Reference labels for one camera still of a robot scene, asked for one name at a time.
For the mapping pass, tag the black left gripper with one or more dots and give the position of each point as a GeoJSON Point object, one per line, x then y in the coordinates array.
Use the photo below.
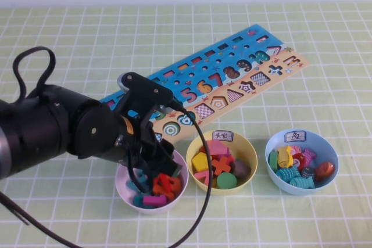
{"type": "Point", "coordinates": [133, 140]}

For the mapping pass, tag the yellow wooden hexagon piece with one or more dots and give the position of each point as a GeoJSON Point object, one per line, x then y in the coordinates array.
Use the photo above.
{"type": "Point", "coordinates": [200, 162]}

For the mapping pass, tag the lilac plastic bowl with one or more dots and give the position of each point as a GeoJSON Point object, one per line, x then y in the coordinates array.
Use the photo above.
{"type": "Point", "coordinates": [162, 210]}

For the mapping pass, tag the pink wooden angle piece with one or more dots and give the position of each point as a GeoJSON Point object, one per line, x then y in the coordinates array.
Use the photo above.
{"type": "Point", "coordinates": [202, 176]}

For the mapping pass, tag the red wooden shape piece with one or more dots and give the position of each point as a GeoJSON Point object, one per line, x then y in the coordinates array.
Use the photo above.
{"type": "Point", "coordinates": [203, 151]}

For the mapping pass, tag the orange wooden cross piece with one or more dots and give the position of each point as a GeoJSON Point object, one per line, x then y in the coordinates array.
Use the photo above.
{"type": "Point", "coordinates": [221, 166]}

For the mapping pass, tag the pink wooden trapezoid piece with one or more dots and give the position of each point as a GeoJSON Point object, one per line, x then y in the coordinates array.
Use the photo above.
{"type": "Point", "coordinates": [219, 147]}

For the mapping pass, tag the green wooden round piece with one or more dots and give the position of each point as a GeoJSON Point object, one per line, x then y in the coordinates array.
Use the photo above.
{"type": "Point", "coordinates": [226, 181]}

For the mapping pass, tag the paper label on yellow bowl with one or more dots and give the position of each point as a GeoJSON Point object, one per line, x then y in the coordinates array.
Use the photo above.
{"type": "Point", "coordinates": [223, 136]}

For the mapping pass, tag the mauve wooden shape piece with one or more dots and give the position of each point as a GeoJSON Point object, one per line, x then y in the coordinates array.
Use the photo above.
{"type": "Point", "coordinates": [241, 169]}

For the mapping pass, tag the yellow plastic bowl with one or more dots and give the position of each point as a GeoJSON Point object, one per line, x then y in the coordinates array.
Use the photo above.
{"type": "Point", "coordinates": [247, 155]}

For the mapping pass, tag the paper label on blue bowl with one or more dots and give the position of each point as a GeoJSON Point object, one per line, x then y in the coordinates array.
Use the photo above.
{"type": "Point", "coordinates": [295, 136]}

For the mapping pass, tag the light blue plastic bowl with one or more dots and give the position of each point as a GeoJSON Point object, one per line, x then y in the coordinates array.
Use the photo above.
{"type": "Point", "coordinates": [328, 149]}

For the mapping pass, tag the blue wooden number puzzle board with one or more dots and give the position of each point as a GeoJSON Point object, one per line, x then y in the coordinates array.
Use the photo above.
{"type": "Point", "coordinates": [299, 62]}

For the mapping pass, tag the red wooden number four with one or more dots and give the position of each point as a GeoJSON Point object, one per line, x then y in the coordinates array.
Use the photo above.
{"type": "Point", "coordinates": [162, 182]}

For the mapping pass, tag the orange wooden number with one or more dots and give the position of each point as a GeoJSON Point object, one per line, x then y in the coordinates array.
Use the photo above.
{"type": "Point", "coordinates": [175, 187]}

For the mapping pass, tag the teal wooden number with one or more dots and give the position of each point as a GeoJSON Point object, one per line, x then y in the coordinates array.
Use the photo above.
{"type": "Point", "coordinates": [136, 185]}
{"type": "Point", "coordinates": [138, 200]}

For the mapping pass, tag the magenta wooden number one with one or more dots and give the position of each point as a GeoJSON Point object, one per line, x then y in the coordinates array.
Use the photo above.
{"type": "Point", "coordinates": [154, 201]}

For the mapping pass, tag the yellow wooden fish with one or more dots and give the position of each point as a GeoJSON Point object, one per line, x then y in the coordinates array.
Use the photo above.
{"type": "Point", "coordinates": [284, 157]}

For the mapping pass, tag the teal striped wooden fish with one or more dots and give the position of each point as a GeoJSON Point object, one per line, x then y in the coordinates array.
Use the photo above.
{"type": "Point", "coordinates": [287, 174]}
{"type": "Point", "coordinates": [302, 182]}

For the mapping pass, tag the pink wooden fish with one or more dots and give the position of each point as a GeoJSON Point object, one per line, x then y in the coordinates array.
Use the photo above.
{"type": "Point", "coordinates": [296, 150]}

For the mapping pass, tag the red wooden fish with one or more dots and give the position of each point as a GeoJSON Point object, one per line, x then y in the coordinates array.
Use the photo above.
{"type": "Point", "coordinates": [298, 162]}

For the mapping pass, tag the green checkered tablecloth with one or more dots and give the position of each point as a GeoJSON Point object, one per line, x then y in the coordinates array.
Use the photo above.
{"type": "Point", "coordinates": [290, 224]}

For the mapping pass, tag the dark blue wooden fish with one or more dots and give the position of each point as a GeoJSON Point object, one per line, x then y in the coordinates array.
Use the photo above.
{"type": "Point", "coordinates": [308, 173]}

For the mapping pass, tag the magenta wooden fish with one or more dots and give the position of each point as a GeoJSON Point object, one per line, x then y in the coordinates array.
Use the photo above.
{"type": "Point", "coordinates": [309, 155]}

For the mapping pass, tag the orange wooden fish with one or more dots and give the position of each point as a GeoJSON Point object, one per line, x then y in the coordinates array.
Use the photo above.
{"type": "Point", "coordinates": [325, 171]}

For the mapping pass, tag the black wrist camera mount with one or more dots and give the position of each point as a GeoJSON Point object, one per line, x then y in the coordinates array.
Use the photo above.
{"type": "Point", "coordinates": [145, 91]}

